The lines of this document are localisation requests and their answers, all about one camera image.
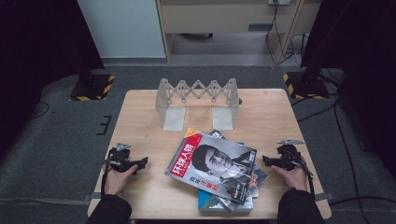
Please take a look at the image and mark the left hand-held gripper cable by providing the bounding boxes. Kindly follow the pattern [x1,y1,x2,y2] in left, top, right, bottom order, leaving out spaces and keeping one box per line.
[99,148,115,198]

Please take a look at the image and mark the short black floor cable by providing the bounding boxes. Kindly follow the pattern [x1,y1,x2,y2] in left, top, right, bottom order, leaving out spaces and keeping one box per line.
[296,101,340,123]

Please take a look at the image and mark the blue book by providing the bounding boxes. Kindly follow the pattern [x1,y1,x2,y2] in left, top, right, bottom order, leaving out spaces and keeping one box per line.
[197,141,255,215]

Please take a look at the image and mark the expandable metal book rack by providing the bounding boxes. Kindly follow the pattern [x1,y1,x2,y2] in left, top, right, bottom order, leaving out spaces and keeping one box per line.
[154,77,243,132]

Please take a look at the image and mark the person's right hand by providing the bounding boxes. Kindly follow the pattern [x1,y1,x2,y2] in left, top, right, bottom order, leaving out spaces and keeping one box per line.
[270,164,309,192]

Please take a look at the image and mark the portrait magazine with red label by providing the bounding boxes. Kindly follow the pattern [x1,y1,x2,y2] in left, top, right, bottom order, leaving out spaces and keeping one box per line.
[163,127,259,206]

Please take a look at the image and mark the person's left hand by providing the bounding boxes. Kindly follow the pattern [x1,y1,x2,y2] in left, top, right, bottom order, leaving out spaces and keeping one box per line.
[103,163,139,197]

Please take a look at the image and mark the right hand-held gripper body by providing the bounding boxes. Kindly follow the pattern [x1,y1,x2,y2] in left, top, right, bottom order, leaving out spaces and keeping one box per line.
[276,138,305,172]

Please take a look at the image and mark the thin black floor cable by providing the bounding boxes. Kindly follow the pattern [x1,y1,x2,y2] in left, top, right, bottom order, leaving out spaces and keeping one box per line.
[30,101,51,119]

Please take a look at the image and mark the striped black stand base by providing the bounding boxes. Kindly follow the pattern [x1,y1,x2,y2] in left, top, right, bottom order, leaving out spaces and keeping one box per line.
[69,73,117,102]
[282,71,331,101]

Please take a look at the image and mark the white cabinet panel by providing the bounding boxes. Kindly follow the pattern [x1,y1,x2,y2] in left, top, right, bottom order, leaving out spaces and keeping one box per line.
[77,0,167,60]

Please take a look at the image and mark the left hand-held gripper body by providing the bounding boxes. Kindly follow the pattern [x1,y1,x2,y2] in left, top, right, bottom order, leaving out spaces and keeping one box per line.
[106,142,138,174]

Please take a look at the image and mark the long black floor cable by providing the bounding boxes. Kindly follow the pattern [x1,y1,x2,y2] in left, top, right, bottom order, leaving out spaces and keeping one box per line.
[327,99,396,207]

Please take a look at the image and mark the light wooden desk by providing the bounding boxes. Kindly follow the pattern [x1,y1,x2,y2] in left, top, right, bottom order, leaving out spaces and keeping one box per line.
[155,0,322,65]

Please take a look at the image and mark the dark magazine with lava print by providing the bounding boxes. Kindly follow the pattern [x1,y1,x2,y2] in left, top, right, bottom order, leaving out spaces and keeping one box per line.
[208,129,269,215]

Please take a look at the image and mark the black curtain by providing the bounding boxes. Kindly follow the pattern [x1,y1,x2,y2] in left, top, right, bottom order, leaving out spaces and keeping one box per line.
[0,0,106,164]
[300,0,396,171]

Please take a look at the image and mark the dark flat object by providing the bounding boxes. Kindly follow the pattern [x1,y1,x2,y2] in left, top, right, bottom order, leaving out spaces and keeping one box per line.
[179,32,215,40]

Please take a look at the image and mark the hanging black cables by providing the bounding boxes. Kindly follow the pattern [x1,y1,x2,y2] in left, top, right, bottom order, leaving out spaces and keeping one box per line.
[264,3,310,67]

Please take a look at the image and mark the right hand-held gripper cable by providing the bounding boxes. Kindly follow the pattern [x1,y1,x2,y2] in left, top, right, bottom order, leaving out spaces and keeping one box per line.
[291,151,317,201]

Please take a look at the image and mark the grey table bracket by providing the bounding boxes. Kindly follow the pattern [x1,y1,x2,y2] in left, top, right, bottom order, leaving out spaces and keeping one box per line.
[82,191,106,203]
[312,191,336,203]

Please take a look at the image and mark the hand-held gripper cable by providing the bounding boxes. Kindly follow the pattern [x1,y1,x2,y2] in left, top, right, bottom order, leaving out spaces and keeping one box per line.
[291,151,317,201]
[99,148,115,198]

